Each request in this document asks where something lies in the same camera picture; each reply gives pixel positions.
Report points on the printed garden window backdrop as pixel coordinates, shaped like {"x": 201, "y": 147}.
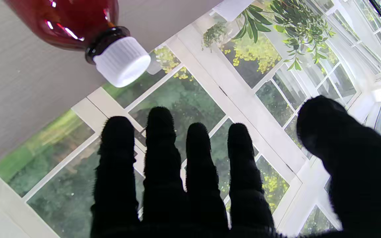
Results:
{"x": 184, "y": 99}

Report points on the red transparent sample bottle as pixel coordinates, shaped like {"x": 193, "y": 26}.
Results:
{"x": 78, "y": 23}

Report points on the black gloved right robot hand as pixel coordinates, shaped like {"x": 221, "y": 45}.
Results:
{"x": 164, "y": 198}

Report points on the white ribbed bottle cap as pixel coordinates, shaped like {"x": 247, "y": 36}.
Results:
{"x": 122, "y": 62}

